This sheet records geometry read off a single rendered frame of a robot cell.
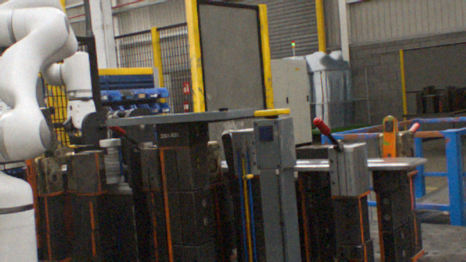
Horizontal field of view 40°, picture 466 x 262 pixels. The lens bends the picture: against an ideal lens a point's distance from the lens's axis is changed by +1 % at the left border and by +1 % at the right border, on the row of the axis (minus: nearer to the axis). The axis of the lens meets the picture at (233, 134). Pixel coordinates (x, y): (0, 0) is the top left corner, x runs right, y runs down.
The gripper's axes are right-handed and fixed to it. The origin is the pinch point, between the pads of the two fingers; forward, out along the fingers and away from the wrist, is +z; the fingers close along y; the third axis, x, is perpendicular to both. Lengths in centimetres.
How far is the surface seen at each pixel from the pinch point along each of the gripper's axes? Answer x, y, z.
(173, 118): -73, -41, -6
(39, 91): 26.5, 5.4, -20.4
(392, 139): -107, 12, 4
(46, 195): -1.3, -19.2, 15.6
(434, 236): -106, 47, 38
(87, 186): -34.0, -32.6, 10.8
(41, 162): -0.8, -19.5, 4.7
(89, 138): -28.8, -25.0, -2.2
